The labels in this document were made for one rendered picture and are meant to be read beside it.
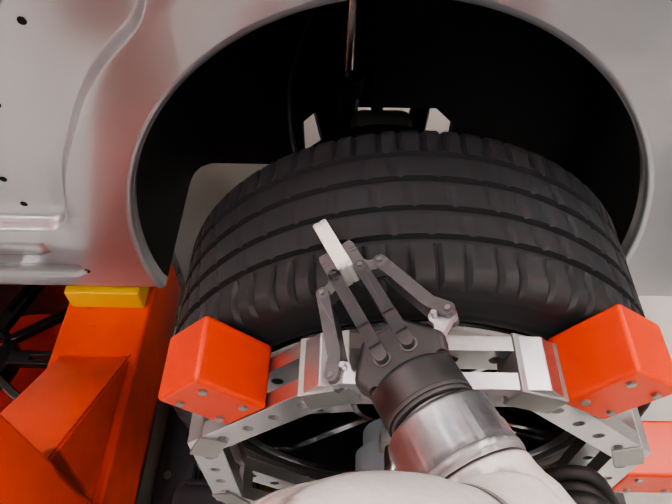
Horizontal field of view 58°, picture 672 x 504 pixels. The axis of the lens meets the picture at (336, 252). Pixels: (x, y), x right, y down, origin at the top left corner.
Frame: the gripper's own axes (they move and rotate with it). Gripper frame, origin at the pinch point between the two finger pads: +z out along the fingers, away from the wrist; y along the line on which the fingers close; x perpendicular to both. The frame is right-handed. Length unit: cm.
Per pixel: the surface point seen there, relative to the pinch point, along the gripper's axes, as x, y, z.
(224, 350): -3.3, -14.8, -1.3
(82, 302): -31, -45, 48
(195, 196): -96, -31, 144
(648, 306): -144, 83, 41
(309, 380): -6.0, -8.5, -7.7
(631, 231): -40, 44, 8
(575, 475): -20.9, 9.9, -23.4
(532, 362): -11.9, 11.5, -14.9
